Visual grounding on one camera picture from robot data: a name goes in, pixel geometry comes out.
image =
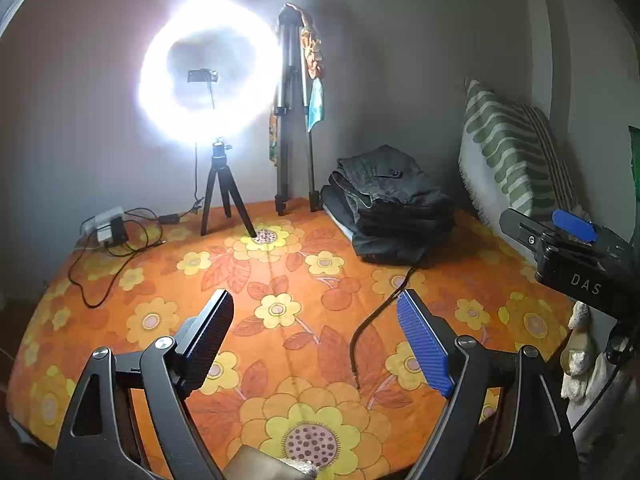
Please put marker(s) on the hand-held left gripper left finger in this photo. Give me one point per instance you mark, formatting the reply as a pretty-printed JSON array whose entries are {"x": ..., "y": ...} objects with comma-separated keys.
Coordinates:
[{"x": 210, "y": 330}]

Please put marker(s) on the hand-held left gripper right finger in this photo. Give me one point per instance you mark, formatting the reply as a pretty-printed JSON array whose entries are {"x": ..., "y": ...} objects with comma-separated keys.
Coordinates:
[{"x": 425, "y": 342}]

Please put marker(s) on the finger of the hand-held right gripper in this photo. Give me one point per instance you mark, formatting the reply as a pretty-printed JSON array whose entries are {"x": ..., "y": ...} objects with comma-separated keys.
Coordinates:
[
  {"x": 522, "y": 227},
  {"x": 575, "y": 225}
]

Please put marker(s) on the grey houndstooth pants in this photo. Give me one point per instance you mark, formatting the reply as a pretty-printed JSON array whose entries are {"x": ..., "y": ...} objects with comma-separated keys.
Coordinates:
[{"x": 385, "y": 170}]

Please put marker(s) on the person's right forearm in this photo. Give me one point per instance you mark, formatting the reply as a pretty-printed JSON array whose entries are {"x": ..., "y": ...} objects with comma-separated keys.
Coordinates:
[{"x": 615, "y": 410}]

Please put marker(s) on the black folded pants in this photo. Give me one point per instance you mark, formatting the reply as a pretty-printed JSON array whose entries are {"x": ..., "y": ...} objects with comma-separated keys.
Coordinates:
[{"x": 390, "y": 250}]

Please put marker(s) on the person's right hand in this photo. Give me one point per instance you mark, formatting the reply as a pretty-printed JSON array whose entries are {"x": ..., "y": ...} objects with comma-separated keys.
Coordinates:
[{"x": 580, "y": 355}]

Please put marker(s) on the thin striped pillow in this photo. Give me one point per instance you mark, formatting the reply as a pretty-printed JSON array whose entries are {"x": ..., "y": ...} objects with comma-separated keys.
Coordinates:
[{"x": 550, "y": 155}]

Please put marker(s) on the green white striped pillow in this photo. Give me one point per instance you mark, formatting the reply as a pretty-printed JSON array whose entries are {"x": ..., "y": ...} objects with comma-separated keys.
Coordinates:
[{"x": 495, "y": 150}]

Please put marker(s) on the orange floral bedsheet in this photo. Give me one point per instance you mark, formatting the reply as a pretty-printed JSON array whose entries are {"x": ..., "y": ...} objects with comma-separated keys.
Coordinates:
[{"x": 280, "y": 270}]

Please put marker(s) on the green object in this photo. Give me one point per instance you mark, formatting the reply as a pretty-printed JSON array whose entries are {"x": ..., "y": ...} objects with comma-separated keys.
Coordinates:
[{"x": 635, "y": 147}]

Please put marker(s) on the white power strip with adapter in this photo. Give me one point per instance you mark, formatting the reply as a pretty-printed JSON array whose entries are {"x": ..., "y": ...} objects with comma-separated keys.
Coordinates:
[{"x": 95, "y": 306}]

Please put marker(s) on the dark grey folded jeans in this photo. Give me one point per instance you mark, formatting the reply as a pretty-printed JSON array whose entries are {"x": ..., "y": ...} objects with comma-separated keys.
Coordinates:
[{"x": 400, "y": 220}]

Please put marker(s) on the black power adapter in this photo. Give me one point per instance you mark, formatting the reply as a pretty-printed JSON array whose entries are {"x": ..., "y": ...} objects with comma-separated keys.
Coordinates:
[{"x": 119, "y": 230}]

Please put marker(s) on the tan cloth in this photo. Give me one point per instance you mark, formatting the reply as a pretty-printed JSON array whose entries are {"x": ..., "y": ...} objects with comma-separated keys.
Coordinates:
[{"x": 260, "y": 465}]

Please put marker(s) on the small black tripod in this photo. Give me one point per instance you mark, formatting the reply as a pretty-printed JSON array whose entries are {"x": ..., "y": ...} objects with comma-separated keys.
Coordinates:
[{"x": 220, "y": 180}]

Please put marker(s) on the dark teal folded cloth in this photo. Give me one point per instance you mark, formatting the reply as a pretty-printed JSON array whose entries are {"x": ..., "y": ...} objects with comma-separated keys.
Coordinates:
[{"x": 332, "y": 202}]

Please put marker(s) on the large grey tripod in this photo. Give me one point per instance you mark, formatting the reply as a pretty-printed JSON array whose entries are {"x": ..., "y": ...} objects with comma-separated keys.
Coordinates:
[{"x": 290, "y": 110}]

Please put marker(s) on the blue face mask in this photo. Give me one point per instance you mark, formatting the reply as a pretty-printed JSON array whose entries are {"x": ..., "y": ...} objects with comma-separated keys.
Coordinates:
[{"x": 316, "y": 105}]

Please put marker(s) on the black phone holder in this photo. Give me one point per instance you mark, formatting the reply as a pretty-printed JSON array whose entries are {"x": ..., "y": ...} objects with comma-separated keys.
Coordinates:
[{"x": 202, "y": 76}]

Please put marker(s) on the yellow orange floral cloth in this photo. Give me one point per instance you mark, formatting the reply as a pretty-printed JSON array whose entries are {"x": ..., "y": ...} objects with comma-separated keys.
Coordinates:
[{"x": 312, "y": 50}]

